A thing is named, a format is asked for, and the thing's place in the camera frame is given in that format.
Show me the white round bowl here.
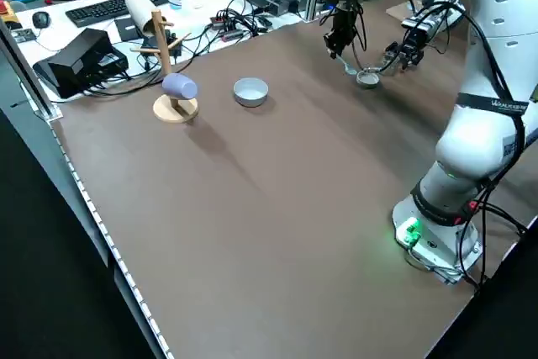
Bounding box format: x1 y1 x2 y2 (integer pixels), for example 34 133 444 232
233 77 269 108

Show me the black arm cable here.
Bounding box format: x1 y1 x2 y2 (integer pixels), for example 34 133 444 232
419 0 529 288

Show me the black box device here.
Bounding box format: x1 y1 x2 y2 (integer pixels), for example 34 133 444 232
32 27 129 99

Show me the black notebook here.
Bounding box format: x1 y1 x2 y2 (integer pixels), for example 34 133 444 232
113 16 145 43

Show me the green plastic spoon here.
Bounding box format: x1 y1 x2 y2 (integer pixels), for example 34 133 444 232
335 52 358 76

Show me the aluminium corner profile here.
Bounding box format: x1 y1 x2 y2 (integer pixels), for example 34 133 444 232
0 18 64 123

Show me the black usb hub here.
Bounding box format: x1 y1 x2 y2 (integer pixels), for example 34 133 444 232
209 13 245 40

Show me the white paper tube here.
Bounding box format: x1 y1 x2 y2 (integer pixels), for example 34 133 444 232
124 0 163 39

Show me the transparent spice bottle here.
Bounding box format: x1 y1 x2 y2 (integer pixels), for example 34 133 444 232
380 54 400 77

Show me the wooden mug tree stand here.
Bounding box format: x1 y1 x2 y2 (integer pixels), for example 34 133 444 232
129 9 200 124

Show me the black keyboard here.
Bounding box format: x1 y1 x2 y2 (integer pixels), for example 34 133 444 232
65 0 171 28

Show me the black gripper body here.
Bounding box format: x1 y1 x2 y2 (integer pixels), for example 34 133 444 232
331 4 361 47
402 22 436 51

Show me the red emergency stop button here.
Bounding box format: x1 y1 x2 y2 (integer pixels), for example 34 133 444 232
0 0 20 24

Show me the purple mug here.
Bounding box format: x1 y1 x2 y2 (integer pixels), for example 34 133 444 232
161 72 198 100

